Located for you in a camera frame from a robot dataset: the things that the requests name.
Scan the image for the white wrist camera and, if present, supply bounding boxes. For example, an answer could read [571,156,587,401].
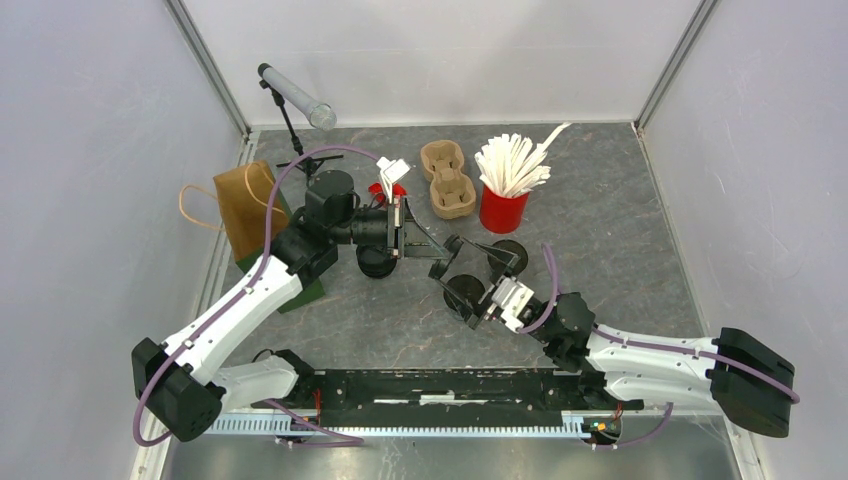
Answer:
[483,277,544,334]
[376,157,410,204]

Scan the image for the red cylindrical straw holder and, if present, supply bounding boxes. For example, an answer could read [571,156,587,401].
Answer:
[479,186,530,234]

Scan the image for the brown paper bag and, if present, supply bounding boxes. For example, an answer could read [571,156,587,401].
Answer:
[178,160,291,271]

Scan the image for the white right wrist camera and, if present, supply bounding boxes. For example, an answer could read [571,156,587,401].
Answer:
[483,277,544,334]

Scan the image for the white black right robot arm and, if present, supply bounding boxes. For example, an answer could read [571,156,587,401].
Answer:
[429,235,800,438]

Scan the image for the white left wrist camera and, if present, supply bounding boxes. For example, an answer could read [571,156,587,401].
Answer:
[376,157,410,204]

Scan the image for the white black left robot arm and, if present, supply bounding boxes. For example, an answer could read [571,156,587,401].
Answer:
[131,170,449,442]

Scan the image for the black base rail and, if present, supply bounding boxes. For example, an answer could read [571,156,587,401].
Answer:
[278,368,644,428]

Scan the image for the grey microphone on stand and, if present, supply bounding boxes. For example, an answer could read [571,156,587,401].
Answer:
[257,63,344,187]

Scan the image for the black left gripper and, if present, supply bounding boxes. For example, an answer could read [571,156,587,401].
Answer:
[331,195,448,260]

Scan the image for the brown cardboard cup carrier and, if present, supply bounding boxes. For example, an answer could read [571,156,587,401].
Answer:
[420,140,477,220]

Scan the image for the dark translucent cup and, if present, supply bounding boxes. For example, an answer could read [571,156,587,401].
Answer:
[487,239,529,275]
[443,274,486,321]

